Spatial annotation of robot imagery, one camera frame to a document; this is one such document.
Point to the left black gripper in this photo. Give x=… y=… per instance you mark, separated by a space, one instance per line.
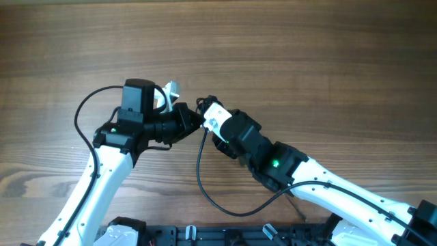
x=183 y=114

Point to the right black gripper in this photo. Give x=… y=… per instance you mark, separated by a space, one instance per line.
x=220 y=143

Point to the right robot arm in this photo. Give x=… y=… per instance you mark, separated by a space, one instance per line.
x=359 y=217

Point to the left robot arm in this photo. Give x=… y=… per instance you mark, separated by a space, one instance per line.
x=147 y=113

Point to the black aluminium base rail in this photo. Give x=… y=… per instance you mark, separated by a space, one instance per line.
x=294 y=235

